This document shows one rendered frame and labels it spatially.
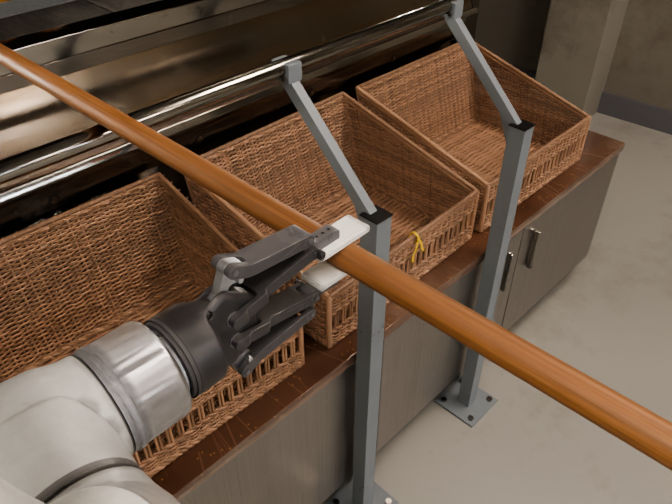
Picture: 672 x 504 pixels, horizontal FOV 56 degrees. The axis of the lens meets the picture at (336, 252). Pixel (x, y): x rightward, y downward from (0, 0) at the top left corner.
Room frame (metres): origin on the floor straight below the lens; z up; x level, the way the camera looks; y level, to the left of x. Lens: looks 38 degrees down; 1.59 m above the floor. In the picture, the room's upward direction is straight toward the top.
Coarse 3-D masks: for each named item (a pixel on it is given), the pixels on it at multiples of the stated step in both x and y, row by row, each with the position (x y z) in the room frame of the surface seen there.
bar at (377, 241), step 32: (448, 0) 1.39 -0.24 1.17; (384, 32) 1.23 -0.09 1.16; (288, 64) 1.04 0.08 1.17; (480, 64) 1.33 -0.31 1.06; (192, 96) 0.91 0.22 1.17; (224, 96) 0.95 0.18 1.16; (96, 128) 0.80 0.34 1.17; (320, 128) 1.00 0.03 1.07; (512, 128) 1.24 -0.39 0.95; (0, 160) 0.71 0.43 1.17; (32, 160) 0.72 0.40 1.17; (64, 160) 0.76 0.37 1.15; (512, 160) 1.23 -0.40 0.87; (352, 192) 0.94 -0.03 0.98; (512, 192) 1.22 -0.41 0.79; (384, 224) 0.89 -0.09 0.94; (512, 224) 1.25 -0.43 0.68; (384, 256) 0.90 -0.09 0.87; (480, 288) 1.25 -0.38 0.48; (384, 320) 0.91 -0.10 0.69; (480, 416) 1.19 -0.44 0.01; (352, 480) 0.97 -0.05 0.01
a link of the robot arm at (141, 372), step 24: (120, 336) 0.33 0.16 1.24; (144, 336) 0.33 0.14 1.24; (96, 360) 0.31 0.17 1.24; (120, 360) 0.31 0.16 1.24; (144, 360) 0.31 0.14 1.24; (168, 360) 0.32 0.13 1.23; (120, 384) 0.29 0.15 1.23; (144, 384) 0.30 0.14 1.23; (168, 384) 0.31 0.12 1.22; (120, 408) 0.28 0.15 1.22; (144, 408) 0.29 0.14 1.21; (168, 408) 0.30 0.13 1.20; (144, 432) 0.28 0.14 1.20
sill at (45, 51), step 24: (168, 0) 1.37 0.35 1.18; (192, 0) 1.37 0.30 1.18; (216, 0) 1.40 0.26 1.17; (240, 0) 1.45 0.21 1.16; (264, 0) 1.50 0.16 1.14; (72, 24) 1.22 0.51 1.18; (96, 24) 1.22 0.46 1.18; (120, 24) 1.24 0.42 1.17; (144, 24) 1.27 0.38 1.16; (168, 24) 1.31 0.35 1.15; (24, 48) 1.10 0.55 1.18; (48, 48) 1.13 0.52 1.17; (72, 48) 1.16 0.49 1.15; (96, 48) 1.19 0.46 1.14; (0, 72) 1.06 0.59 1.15
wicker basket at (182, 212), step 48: (144, 192) 1.18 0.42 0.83; (0, 240) 0.96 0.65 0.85; (48, 240) 1.02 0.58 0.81; (96, 240) 1.07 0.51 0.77; (144, 240) 1.13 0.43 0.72; (192, 240) 1.14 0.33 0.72; (0, 288) 0.92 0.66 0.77; (96, 288) 1.02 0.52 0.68; (144, 288) 1.08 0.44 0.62; (0, 336) 0.87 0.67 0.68; (48, 336) 0.92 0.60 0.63; (96, 336) 0.96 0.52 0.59; (240, 384) 0.78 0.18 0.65; (192, 432) 0.69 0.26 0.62
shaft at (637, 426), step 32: (32, 64) 0.94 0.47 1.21; (64, 96) 0.84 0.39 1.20; (128, 128) 0.74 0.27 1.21; (160, 160) 0.68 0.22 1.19; (192, 160) 0.65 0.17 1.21; (224, 192) 0.59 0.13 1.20; (256, 192) 0.58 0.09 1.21; (288, 224) 0.53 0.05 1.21; (320, 224) 0.52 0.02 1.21; (352, 256) 0.47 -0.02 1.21; (384, 288) 0.43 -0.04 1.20; (416, 288) 0.42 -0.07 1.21; (448, 320) 0.39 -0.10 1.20; (480, 320) 0.38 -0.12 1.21; (480, 352) 0.36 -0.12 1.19; (512, 352) 0.35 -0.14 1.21; (544, 352) 0.35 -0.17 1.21; (544, 384) 0.32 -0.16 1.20; (576, 384) 0.31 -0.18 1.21; (608, 416) 0.29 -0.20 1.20; (640, 416) 0.28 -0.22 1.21; (640, 448) 0.27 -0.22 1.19
